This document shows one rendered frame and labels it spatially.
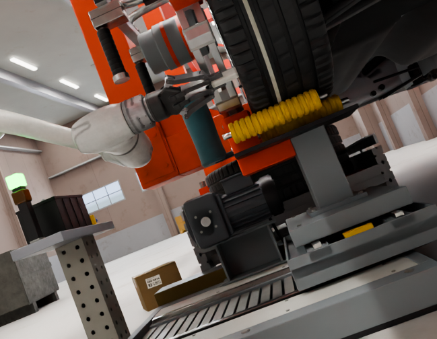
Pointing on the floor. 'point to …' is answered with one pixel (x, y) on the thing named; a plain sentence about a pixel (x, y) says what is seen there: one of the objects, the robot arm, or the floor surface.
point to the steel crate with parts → (21, 287)
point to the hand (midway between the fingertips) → (223, 77)
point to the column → (92, 290)
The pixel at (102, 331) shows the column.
